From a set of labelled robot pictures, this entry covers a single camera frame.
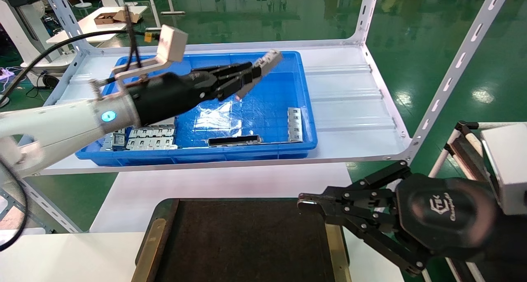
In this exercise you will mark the small grey metal bracket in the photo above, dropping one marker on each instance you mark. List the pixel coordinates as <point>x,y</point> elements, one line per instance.
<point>108,144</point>

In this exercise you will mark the grey upright perforated bracket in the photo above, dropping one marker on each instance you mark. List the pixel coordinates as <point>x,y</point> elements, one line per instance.
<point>119,140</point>

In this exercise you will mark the black container tray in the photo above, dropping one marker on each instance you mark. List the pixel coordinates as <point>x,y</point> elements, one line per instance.
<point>247,241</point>

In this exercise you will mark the blue plastic bin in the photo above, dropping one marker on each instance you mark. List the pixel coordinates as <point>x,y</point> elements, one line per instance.
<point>267,109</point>

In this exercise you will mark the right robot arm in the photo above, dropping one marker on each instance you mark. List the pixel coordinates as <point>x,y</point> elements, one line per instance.
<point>510,249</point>

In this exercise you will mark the white desk with legs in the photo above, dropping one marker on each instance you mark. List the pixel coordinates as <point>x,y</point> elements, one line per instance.
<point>154,6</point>

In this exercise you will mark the clear plastic film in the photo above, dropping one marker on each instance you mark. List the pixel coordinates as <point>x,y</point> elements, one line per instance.
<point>218,121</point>

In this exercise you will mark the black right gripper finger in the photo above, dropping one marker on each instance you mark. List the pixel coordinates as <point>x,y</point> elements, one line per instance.
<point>350,197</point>
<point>383,236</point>

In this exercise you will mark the white slotted metal shelf rack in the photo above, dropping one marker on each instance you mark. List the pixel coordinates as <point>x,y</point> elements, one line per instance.
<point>350,105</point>

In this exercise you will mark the white background table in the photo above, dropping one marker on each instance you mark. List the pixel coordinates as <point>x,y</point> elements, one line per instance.
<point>94,26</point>

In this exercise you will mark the silver bracket with square holes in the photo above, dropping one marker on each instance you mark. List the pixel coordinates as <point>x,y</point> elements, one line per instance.
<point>267,61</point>

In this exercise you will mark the white tube frame cart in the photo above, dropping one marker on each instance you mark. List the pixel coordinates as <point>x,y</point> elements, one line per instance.
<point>442,158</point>

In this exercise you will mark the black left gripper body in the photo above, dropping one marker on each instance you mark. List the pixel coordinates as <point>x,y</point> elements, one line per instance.
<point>169,94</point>

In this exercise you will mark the silver slotted metal bracket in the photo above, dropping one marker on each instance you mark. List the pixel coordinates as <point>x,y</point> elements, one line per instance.
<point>295,125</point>

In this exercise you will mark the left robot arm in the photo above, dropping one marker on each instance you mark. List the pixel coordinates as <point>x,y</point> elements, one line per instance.
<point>49,125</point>

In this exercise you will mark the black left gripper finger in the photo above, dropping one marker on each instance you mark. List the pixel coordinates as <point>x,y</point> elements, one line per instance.
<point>230,88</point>
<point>230,70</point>

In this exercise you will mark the black tube bracket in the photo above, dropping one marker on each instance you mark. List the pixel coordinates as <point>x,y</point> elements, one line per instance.
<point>463,150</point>

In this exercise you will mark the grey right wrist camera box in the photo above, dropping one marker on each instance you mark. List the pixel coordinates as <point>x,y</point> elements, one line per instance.
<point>508,166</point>

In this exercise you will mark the white background machine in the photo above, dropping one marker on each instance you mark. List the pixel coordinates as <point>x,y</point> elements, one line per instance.
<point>29,35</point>

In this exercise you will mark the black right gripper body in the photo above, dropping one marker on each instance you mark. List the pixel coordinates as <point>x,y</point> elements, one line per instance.
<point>444,216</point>

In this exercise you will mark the open cardboard box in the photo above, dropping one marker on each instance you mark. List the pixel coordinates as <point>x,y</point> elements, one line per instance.
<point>108,18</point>

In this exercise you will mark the dark long metal bracket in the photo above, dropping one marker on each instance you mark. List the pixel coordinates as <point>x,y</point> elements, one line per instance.
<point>234,140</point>

